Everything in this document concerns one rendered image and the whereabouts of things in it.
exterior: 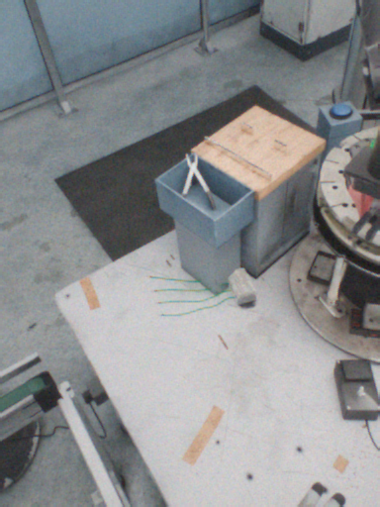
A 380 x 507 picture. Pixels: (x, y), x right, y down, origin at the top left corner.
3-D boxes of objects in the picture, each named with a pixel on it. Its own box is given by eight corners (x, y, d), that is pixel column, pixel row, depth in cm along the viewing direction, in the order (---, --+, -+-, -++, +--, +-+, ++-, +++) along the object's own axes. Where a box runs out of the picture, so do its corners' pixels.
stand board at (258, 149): (258, 201, 99) (259, 192, 97) (191, 158, 108) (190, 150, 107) (325, 150, 107) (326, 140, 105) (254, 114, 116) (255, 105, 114)
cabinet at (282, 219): (256, 280, 119) (259, 200, 99) (200, 239, 128) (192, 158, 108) (310, 233, 126) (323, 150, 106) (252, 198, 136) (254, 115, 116)
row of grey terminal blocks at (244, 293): (258, 305, 114) (259, 294, 111) (238, 311, 114) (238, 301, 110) (242, 271, 120) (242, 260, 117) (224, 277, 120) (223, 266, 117)
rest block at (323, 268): (335, 263, 115) (337, 257, 114) (329, 281, 113) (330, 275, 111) (317, 257, 117) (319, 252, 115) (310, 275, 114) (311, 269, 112)
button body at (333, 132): (343, 201, 132) (362, 118, 113) (317, 207, 132) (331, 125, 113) (332, 183, 137) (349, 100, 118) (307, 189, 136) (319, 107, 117)
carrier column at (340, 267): (332, 311, 109) (346, 249, 93) (323, 303, 111) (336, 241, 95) (340, 305, 110) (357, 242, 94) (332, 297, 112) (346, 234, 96)
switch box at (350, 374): (342, 420, 97) (347, 407, 93) (332, 370, 103) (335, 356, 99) (378, 420, 97) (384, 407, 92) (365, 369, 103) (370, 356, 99)
